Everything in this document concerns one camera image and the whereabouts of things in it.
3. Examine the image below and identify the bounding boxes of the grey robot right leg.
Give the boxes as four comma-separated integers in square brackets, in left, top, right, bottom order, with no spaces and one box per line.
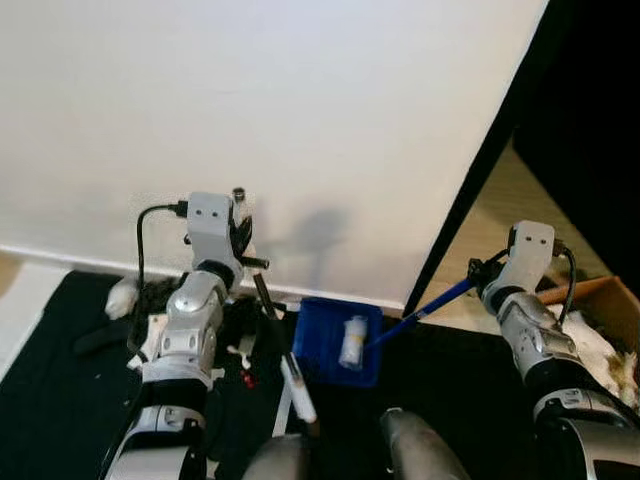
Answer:
[378,408,471,480]

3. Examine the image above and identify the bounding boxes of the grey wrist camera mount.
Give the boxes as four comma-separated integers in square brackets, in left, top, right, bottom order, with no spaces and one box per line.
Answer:
[186,192,244,271]
[490,221,556,296]

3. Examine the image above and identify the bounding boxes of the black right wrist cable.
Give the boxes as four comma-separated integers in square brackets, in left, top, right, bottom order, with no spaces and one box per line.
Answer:
[552,243,579,326]

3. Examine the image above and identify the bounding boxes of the white crumpled plastic bag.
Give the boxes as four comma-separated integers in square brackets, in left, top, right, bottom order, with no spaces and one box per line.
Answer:
[545,305,626,386]

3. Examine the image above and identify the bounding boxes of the open cardboard trash box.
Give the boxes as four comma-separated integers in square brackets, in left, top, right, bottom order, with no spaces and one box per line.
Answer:
[535,275,640,411]

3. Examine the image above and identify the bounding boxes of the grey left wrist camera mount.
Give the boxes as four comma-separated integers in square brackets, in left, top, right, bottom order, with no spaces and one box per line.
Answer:
[186,192,244,271]

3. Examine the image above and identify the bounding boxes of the white plastic bottle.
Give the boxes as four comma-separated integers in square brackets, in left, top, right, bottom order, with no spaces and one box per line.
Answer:
[338,315,368,371]

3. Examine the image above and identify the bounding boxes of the white plastic clip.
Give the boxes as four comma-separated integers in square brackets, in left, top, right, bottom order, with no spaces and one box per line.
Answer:
[228,335,256,366]

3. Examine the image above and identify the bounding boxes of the blue dustpan with handle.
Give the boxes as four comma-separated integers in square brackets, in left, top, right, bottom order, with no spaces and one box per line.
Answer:
[296,278,477,389]

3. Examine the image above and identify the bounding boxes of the grey robot left leg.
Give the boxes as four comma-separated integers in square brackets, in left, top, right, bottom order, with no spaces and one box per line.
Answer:
[240,433,311,480]

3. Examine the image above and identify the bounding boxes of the grey robot leg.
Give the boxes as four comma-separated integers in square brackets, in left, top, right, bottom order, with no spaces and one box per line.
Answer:
[378,408,471,480]
[240,433,311,480]

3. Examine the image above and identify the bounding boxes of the white crumpled paper ball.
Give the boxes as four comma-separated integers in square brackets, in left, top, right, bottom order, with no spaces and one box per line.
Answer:
[105,278,139,321]

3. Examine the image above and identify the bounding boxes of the black flat slipper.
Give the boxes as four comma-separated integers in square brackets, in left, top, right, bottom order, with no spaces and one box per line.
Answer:
[72,320,131,356]

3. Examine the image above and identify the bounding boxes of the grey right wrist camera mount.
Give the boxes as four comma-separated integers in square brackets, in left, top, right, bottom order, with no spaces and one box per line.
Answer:
[490,221,556,296]

